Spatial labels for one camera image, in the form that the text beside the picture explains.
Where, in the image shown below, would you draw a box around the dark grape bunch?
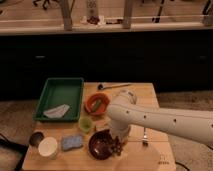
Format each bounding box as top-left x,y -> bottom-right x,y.
111,138 -> 123,156

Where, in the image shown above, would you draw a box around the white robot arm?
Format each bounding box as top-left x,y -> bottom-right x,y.
107,90 -> 213,146

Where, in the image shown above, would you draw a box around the orange bowl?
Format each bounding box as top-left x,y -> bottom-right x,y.
84,93 -> 110,116

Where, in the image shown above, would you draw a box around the dark purple bowl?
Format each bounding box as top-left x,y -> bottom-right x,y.
88,130 -> 114,160

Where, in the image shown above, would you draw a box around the green cucumber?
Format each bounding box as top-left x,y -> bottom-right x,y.
91,99 -> 102,112

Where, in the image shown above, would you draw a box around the green plastic tray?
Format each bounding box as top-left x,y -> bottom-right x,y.
32,77 -> 85,123

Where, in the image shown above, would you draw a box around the small green cup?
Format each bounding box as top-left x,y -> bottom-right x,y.
79,117 -> 93,133

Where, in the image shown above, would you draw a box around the white crumpled cloth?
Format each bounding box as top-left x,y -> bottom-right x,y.
43,104 -> 70,118

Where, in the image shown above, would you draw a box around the silver fork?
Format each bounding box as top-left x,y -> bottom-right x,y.
142,127 -> 148,146

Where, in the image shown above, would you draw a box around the blue sponge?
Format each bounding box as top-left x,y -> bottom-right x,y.
61,135 -> 83,151

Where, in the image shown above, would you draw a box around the white cup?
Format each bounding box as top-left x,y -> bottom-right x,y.
38,137 -> 58,158

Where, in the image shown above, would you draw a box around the wooden handled ladle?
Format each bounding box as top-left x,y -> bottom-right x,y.
97,83 -> 131,90

